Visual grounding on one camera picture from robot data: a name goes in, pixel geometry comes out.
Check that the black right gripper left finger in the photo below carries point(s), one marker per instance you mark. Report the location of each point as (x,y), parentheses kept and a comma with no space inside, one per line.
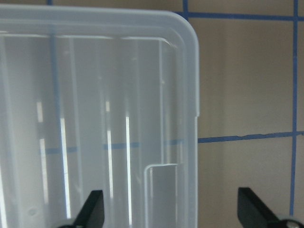
(91,214)

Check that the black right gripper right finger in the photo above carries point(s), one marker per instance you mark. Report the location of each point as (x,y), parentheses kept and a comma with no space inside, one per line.
(252,212)

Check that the clear plastic box lid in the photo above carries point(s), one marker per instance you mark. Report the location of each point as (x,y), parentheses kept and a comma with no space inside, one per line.
(98,99)

